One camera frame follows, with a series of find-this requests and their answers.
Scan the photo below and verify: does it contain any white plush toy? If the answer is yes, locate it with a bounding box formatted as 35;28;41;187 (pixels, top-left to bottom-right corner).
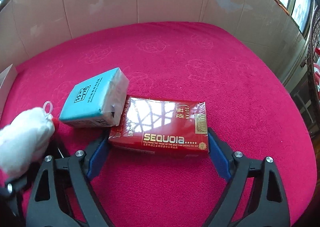
1;101;55;178

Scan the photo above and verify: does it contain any teal tissue pack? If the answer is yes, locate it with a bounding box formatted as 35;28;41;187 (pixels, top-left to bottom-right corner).
59;68;129;128

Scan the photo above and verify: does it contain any red cigarette pack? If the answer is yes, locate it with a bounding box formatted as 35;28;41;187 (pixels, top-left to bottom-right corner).
108;95;209;157

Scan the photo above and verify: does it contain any red table cloth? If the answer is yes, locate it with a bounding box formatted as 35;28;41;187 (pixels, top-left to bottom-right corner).
1;22;317;226

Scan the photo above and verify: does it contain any white cardboard tray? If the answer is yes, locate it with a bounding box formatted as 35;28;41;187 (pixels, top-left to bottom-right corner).
0;64;17;117

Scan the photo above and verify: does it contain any standing fan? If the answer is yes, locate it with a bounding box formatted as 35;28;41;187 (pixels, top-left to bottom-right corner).
306;6;320;107

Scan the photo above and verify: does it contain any cardboard back panel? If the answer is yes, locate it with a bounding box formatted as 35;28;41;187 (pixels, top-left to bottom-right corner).
1;0;307;90

